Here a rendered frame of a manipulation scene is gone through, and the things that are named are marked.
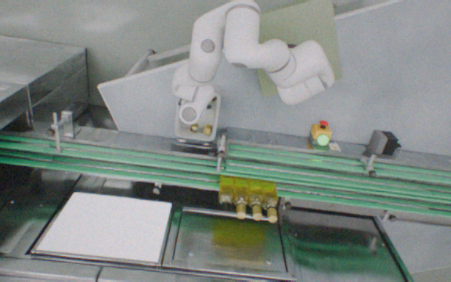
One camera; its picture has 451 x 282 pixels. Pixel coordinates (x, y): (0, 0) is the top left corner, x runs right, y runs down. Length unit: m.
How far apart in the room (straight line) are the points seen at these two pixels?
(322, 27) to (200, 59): 0.58
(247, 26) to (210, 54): 0.12
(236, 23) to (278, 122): 0.76
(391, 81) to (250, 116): 0.60
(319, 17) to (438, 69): 0.58
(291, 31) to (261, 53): 0.51
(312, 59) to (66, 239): 1.01
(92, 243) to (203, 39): 0.80
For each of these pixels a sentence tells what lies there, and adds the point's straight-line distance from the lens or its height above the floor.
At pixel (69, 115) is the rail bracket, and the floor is 0.86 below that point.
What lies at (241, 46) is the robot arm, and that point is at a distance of 0.82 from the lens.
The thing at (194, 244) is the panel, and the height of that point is 1.21.
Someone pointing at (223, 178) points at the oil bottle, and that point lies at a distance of 1.38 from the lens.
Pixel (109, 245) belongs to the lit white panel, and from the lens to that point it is 1.31.
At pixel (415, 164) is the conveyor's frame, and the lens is 1.67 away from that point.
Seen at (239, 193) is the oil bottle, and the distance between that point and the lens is 1.33.
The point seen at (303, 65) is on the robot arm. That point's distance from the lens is 0.96.
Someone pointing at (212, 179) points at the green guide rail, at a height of 0.91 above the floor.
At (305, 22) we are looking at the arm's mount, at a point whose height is 0.84.
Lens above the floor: 2.12
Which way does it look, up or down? 61 degrees down
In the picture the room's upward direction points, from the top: 179 degrees counter-clockwise
